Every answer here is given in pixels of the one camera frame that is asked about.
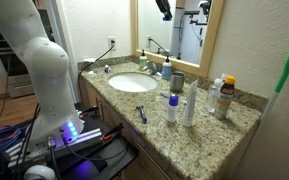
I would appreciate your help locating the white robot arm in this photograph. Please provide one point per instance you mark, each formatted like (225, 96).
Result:
(47, 64)

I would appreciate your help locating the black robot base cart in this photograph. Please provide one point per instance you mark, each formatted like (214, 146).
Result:
(101, 146)

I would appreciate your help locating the white oval sink basin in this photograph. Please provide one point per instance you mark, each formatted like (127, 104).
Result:
(132, 82)

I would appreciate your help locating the chrome sink faucet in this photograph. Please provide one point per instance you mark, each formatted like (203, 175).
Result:
(152, 68)

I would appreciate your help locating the blue disposable razor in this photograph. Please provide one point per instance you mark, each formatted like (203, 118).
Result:
(142, 113)

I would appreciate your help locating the white bottle with blue cap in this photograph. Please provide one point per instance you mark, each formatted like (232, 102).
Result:
(172, 108)

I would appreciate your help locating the green soap pump bottle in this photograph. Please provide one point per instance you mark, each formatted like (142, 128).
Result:
(142, 60)

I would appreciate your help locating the blue soap pump bottle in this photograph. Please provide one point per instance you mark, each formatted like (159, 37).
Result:
(166, 69)

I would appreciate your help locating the grey metal tumbler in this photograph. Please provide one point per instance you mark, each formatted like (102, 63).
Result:
(177, 81)

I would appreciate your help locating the blue toothbrush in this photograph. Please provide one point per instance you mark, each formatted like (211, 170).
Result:
(184, 102)

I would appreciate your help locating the small blue white container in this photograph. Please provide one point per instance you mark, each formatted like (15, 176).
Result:
(107, 69)

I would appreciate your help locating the white tube with blue label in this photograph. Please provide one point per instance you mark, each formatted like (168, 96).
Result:
(189, 109)

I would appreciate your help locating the small green white item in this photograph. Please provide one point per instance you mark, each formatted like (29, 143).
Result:
(92, 72)

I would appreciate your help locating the clear sanitizer bottle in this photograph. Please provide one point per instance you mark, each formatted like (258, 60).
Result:
(213, 93)

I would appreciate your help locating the wooden vanity cabinet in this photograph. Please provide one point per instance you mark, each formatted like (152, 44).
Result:
(149, 165)

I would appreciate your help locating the brown orange cap spray bottle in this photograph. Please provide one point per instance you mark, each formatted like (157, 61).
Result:
(225, 97)

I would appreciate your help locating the white wall power outlet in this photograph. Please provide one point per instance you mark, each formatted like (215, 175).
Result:
(112, 43)

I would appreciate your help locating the wood framed wall mirror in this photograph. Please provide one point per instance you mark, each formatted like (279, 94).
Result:
(184, 31)

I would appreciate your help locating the green and white mop handle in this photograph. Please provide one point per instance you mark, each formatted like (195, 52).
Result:
(282, 79)

